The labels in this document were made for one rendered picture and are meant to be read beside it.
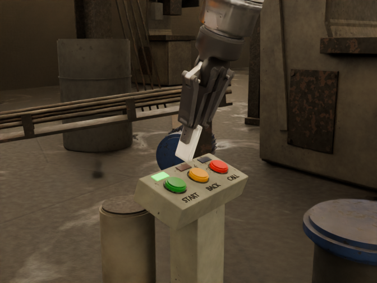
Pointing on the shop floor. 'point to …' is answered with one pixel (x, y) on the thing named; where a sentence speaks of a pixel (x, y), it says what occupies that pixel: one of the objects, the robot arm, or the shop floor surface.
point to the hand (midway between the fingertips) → (188, 141)
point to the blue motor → (172, 141)
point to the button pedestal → (193, 218)
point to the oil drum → (95, 88)
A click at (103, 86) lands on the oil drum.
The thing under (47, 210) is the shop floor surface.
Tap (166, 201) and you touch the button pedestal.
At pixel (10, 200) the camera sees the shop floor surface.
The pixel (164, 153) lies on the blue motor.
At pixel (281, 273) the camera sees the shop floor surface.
